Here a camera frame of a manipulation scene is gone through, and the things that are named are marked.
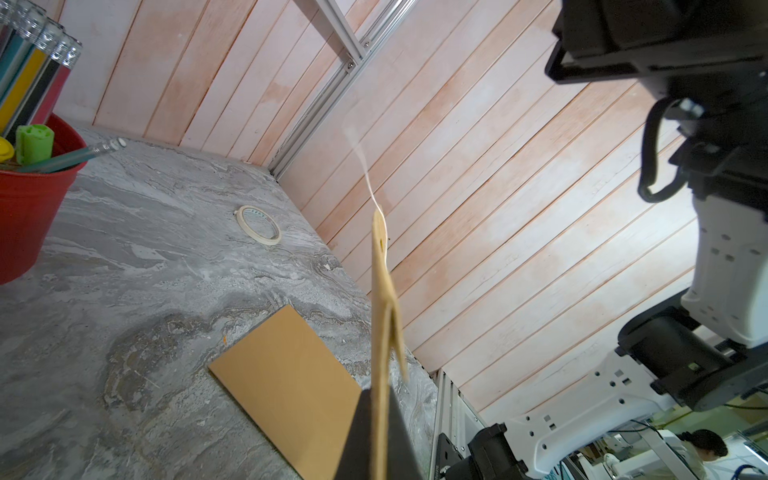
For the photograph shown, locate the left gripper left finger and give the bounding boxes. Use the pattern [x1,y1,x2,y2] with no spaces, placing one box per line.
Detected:
[334,389,372,480]

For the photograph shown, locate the red pen holder cup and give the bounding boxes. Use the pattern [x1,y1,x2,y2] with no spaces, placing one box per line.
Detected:
[0,112,90,286]

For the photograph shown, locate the brown file bag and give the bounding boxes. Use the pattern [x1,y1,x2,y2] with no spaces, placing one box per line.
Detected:
[209,306,361,479]
[343,125,410,480]

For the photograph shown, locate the masking tape roll on table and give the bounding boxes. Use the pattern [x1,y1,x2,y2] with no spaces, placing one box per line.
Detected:
[234,205,282,246]

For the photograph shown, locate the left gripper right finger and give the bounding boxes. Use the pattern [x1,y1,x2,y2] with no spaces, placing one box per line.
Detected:
[386,388,423,480]

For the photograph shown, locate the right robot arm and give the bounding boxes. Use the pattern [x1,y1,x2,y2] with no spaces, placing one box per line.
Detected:
[411,1,767,479]

